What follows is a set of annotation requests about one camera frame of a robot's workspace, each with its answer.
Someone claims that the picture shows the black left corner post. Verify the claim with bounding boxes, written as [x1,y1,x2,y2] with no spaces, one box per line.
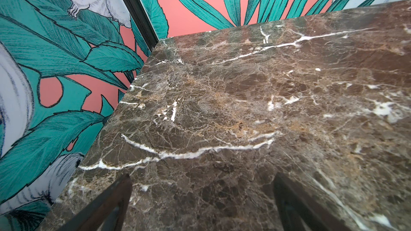
[123,0,159,52]

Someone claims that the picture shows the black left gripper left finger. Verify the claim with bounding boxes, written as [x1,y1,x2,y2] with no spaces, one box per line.
[59,174,133,231]

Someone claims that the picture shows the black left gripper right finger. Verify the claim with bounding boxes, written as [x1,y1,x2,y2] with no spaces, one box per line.
[273,172,349,231]

